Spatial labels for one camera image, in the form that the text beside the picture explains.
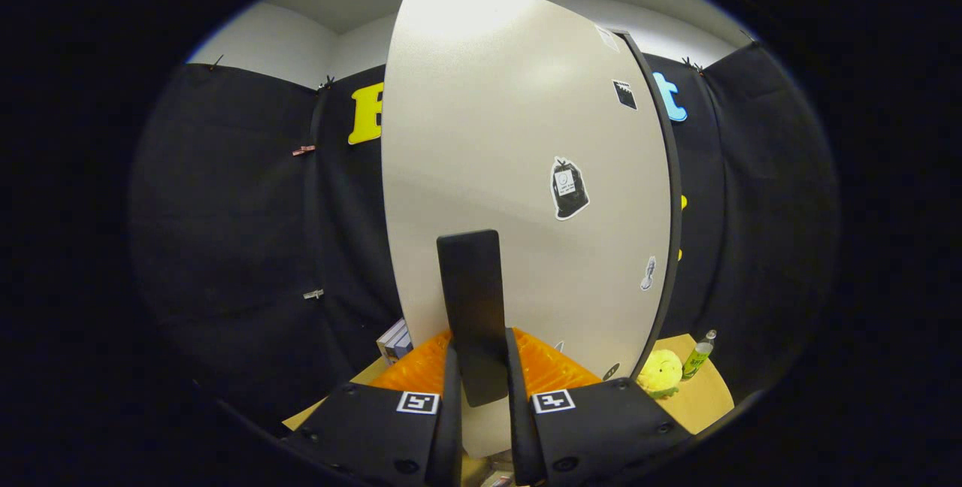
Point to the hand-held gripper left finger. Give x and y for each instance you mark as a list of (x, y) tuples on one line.
[(451, 434)]

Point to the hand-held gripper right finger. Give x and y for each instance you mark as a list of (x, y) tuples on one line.
[(518, 434)]

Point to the grey shoe cabinet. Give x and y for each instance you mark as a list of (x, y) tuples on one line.
[(674, 194)]

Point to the beige shoe cabinet door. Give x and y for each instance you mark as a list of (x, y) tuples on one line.
[(481, 134)]

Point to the white paperback book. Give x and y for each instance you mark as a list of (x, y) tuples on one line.
[(385, 349)]

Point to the blue book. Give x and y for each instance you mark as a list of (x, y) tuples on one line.
[(402, 338)]

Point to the yellow pineapple plush toy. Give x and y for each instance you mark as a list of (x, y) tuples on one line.
[(660, 373)]

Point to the white clip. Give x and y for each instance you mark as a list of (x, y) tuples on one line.
[(313, 294)]

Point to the green drink bottle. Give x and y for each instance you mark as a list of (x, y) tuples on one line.
[(699, 355)]

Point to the black backdrop cloth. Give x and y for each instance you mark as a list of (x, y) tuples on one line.
[(225, 209)]

